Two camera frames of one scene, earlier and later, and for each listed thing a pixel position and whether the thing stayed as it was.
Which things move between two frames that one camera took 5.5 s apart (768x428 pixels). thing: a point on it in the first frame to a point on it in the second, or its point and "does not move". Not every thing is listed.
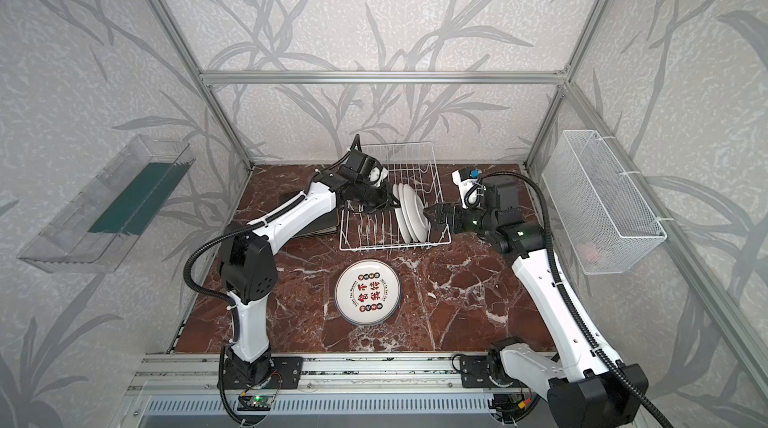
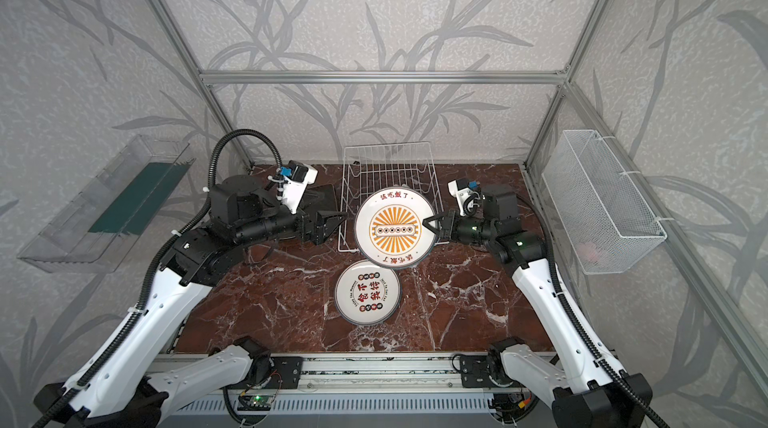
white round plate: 367,292 does not move
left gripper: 372,189 to 308,226
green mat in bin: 135,207 does not move
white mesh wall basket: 608,217 does not move
